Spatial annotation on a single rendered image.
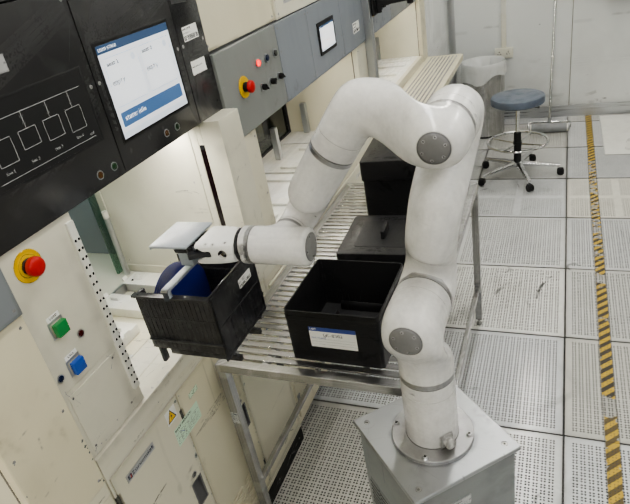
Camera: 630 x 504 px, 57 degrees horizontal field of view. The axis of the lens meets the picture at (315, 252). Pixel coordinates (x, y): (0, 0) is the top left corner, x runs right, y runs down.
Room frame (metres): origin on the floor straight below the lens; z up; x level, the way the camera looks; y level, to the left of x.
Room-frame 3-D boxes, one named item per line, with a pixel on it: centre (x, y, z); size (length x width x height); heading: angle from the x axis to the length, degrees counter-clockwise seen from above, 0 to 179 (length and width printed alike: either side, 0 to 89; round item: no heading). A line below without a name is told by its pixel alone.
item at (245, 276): (1.21, 0.29, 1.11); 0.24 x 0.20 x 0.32; 154
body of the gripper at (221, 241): (1.17, 0.19, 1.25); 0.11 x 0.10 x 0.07; 64
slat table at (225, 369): (1.84, -0.20, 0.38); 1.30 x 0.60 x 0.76; 154
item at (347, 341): (1.40, -0.07, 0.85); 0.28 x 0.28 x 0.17; 63
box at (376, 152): (2.20, -0.42, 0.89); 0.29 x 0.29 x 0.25; 68
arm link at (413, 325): (0.94, -0.18, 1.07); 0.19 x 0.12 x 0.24; 152
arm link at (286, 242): (1.11, 0.06, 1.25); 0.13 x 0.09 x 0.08; 64
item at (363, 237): (1.80, -0.25, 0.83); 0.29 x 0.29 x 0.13; 67
